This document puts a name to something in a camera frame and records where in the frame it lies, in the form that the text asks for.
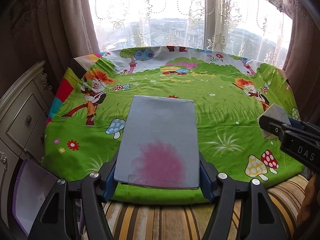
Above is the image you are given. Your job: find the purple storage box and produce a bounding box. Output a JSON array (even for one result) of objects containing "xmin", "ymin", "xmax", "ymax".
[{"xmin": 12, "ymin": 159, "xmax": 58, "ymax": 237}]

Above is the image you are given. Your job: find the striped sofa cushion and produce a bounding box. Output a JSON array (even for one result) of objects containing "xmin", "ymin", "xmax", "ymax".
[{"xmin": 103, "ymin": 174, "xmax": 308, "ymax": 239}]

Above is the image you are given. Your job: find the left brown curtain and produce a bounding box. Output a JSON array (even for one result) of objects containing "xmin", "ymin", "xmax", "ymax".
[{"xmin": 10, "ymin": 0, "xmax": 99, "ymax": 80}]

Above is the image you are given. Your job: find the colourful cartoon print cloth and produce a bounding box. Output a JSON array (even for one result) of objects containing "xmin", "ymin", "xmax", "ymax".
[{"xmin": 41, "ymin": 46, "xmax": 303, "ymax": 204}]

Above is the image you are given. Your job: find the white lid box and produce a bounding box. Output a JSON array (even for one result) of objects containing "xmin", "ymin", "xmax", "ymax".
[{"xmin": 114, "ymin": 95, "xmax": 200, "ymax": 189}]

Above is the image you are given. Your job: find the right brown curtain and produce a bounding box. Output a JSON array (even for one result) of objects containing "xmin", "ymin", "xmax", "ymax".
[{"xmin": 283, "ymin": 0, "xmax": 319, "ymax": 124}]

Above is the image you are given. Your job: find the white lace curtain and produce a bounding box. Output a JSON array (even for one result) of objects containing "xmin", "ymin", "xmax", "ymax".
[{"xmin": 89, "ymin": 0, "xmax": 292, "ymax": 67}]

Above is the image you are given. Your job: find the cream ornate dresser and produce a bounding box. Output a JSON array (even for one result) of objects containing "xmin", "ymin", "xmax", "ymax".
[{"xmin": 1, "ymin": 61, "xmax": 54, "ymax": 224}]

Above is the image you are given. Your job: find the brown curtain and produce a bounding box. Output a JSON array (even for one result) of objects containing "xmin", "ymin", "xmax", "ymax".
[
  {"xmin": 10, "ymin": 0, "xmax": 99, "ymax": 80},
  {"xmin": 283, "ymin": 0, "xmax": 319, "ymax": 124}
]

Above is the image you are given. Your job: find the white tall box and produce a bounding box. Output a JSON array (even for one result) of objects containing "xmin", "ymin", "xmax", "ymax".
[{"xmin": 257, "ymin": 103, "xmax": 291, "ymax": 140}]

